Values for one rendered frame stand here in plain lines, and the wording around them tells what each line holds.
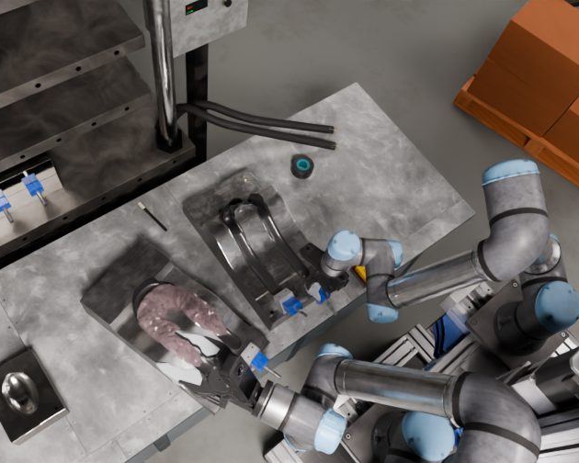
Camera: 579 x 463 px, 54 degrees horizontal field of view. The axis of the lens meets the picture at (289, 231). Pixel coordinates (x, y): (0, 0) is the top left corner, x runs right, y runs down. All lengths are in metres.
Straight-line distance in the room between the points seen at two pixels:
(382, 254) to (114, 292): 0.78
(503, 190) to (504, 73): 2.10
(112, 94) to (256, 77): 1.55
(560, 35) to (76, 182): 2.35
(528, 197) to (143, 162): 1.32
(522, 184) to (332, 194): 0.93
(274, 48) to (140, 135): 1.56
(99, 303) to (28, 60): 0.69
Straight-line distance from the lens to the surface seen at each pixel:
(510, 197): 1.26
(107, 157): 2.11
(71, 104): 1.94
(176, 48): 1.96
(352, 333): 2.72
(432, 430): 1.38
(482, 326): 1.75
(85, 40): 1.75
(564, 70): 3.20
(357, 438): 1.56
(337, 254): 1.45
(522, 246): 1.23
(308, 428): 1.09
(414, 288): 1.37
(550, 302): 1.60
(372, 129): 2.25
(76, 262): 1.92
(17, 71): 1.71
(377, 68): 3.58
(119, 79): 1.98
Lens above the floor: 2.54
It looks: 63 degrees down
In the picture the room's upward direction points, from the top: 18 degrees clockwise
